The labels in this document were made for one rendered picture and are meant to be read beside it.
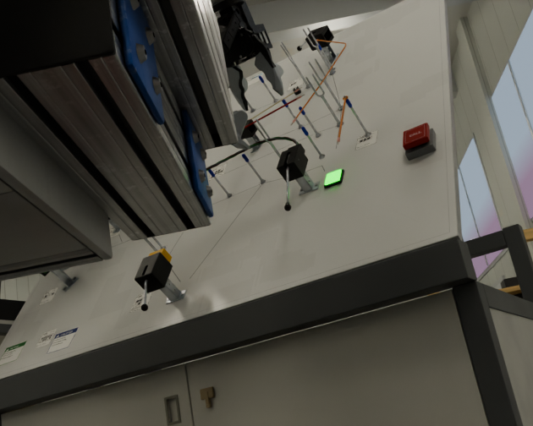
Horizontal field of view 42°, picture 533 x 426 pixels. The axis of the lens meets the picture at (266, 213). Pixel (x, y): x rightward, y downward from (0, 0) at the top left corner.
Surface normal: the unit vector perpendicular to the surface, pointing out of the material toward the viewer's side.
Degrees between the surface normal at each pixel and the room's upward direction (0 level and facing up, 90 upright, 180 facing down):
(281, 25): 90
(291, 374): 90
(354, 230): 54
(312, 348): 90
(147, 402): 90
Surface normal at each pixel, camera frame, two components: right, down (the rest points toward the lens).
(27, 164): 0.98, -0.20
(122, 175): 0.18, 0.93
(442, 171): -0.53, -0.70
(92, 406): -0.52, -0.19
